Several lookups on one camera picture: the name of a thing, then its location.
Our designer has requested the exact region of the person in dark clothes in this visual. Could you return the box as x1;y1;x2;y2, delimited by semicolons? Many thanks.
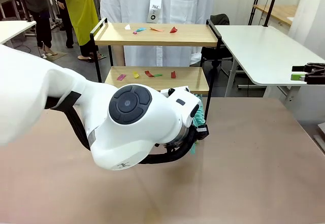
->
16;0;59;57

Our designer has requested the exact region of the person in yellow apron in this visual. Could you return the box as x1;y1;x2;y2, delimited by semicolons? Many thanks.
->
47;0;101;62

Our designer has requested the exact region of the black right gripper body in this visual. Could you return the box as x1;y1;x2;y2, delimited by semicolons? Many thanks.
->
304;62;325;85

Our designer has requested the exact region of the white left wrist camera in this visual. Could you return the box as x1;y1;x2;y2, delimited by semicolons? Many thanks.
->
160;85;191;100

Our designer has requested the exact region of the black pole stand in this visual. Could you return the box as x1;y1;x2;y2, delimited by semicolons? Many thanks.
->
264;0;281;27

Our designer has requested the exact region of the black office chair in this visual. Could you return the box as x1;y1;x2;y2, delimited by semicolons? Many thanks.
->
200;13;234;70

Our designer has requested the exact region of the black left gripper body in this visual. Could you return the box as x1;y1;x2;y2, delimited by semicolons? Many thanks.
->
182;123;210;150

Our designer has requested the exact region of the small white table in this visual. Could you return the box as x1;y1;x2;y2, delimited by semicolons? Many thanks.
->
0;20;38;46

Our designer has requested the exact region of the white name badge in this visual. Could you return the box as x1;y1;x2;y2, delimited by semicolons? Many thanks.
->
146;0;163;23

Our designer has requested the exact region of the black tripod stand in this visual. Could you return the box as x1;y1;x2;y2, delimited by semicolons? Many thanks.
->
248;0;265;25

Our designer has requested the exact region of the two-tier wooden black-frame shelf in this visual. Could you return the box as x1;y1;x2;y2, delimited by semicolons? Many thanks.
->
90;17;223;125

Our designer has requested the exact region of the large white table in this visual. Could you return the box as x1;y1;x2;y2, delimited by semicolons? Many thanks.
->
214;25;325;105

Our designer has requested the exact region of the teal microfibre duster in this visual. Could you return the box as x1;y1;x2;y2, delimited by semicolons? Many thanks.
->
190;94;207;156

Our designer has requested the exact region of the wooden background table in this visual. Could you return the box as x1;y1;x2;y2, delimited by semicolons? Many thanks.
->
253;4;298;26

